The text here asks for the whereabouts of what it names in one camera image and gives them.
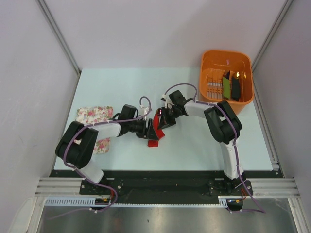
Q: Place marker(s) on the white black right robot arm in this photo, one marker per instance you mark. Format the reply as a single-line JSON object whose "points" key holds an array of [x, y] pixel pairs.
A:
{"points": [[223, 124]]}

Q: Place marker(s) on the aluminium frame rail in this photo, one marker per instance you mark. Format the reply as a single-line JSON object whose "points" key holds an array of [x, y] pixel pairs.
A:
{"points": [[58, 187]]}

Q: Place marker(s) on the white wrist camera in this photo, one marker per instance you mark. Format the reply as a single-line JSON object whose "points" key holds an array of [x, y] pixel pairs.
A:
{"points": [[143, 110], [167, 101]]}

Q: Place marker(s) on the rainbow iridescent spoon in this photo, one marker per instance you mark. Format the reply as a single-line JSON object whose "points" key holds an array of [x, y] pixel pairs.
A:
{"points": [[159, 112]]}

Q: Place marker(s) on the orange plastic basket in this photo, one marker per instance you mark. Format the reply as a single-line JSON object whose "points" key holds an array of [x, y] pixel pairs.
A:
{"points": [[226, 75]]}

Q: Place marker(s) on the black napkin roll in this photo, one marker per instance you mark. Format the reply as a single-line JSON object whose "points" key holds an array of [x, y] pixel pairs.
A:
{"points": [[236, 89]]}

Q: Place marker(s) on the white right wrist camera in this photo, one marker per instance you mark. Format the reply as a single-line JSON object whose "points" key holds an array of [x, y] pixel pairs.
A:
{"points": [[167, 101]]}

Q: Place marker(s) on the red paper napkin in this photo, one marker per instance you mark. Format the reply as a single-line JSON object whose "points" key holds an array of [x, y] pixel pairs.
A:
{"points": [[154, 133]]}

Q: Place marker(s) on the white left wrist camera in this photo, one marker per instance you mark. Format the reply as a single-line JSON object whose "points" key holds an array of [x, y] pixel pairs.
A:
{"points": [[143, 110]]}

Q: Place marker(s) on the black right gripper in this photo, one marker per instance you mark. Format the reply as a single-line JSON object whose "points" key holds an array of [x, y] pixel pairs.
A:
{"points": [[165, 121]]}

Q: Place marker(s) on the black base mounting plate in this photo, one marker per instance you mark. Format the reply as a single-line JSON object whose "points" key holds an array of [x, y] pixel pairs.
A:
{"points": [[174, 187]]}

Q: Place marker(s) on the white slotted cable duct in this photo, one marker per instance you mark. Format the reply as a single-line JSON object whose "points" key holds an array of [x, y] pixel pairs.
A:
{"points": [[69, 201]]}

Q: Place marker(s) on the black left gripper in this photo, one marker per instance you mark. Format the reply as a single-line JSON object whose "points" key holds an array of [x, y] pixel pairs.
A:
{"points": [[149, 133]]}

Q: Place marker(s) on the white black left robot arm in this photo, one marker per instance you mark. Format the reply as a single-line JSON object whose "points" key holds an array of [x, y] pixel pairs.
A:
{"points": [[77, 144]]}

